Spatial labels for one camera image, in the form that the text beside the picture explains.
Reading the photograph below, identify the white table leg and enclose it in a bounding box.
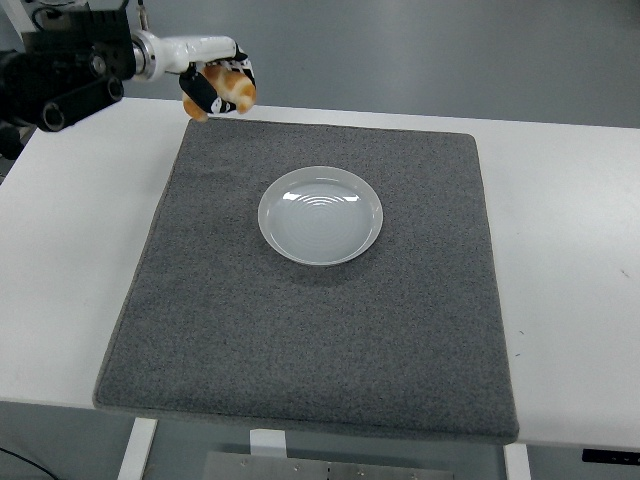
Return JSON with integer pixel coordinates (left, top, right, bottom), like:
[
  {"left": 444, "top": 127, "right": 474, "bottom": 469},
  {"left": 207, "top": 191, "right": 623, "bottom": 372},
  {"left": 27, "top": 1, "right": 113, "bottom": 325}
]
[
  {"left": 503, "top": 443, "right": 532, "bottom": 480},
  {"left": 118, "top": 417, "right": 160, "bottom": 480}
]

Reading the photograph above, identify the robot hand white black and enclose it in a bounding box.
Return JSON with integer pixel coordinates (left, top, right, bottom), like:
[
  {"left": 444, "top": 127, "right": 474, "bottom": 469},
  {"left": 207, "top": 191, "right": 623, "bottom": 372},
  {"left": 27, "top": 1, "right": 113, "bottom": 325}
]
[{"left": 149, "top": 34, "right": 260, "bottom": 118}]

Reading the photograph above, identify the grey felt mat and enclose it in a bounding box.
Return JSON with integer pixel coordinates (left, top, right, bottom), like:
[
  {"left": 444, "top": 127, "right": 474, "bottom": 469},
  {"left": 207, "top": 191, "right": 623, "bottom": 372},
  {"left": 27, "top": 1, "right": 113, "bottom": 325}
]
[{"left": 92, "top": 117, "right": 521, "bottom": 446}]

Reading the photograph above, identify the croissant bread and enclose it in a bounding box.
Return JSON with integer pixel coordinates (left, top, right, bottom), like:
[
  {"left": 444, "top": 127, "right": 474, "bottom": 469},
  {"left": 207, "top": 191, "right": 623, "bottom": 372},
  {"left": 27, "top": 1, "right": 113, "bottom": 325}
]
[{"left": 182, "top": 67, "right": 259, "bottom": 123}]

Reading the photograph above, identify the black table control panel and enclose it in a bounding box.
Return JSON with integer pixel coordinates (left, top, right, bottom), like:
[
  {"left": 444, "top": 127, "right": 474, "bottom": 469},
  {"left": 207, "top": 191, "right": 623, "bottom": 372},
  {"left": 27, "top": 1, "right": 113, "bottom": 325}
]
[{"left": 582, "top": 448, "right": 640, "bottom": 464}]

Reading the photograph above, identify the black floor cable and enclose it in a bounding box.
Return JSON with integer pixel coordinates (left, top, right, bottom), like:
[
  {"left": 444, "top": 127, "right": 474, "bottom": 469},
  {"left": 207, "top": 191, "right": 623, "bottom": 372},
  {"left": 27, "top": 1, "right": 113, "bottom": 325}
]
[{"left": 0, "top": 439, "right": 57, "bottom": 480}]

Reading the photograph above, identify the pale grey round plate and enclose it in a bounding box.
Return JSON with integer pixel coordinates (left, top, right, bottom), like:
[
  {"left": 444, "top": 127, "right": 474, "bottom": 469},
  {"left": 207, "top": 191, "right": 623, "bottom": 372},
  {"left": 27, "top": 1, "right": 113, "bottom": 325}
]
[{"left": 257, "top": 164, "right": 385, "bottom": 266}]

